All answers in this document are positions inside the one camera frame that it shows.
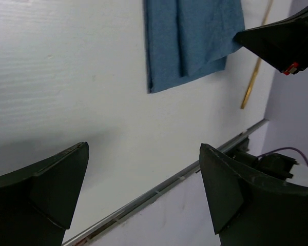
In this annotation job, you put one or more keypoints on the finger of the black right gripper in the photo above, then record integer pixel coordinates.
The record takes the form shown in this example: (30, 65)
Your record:
(283, 44)

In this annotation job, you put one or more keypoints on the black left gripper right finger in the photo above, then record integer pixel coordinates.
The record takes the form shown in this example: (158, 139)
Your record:
(248, 207)

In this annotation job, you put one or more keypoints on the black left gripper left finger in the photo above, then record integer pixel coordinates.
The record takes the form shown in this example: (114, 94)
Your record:
(37, 202)

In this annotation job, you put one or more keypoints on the blue cloth napkin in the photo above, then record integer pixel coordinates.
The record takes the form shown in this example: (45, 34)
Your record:
(187, 40)

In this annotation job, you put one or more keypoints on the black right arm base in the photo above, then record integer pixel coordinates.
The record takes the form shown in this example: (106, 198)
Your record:
(275, 165)

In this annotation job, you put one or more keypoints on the gold knife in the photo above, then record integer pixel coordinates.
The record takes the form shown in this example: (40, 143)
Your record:
(258, 62)

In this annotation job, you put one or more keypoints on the aluminium table edge rail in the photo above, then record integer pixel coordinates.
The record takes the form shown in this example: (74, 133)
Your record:
(158, 190)

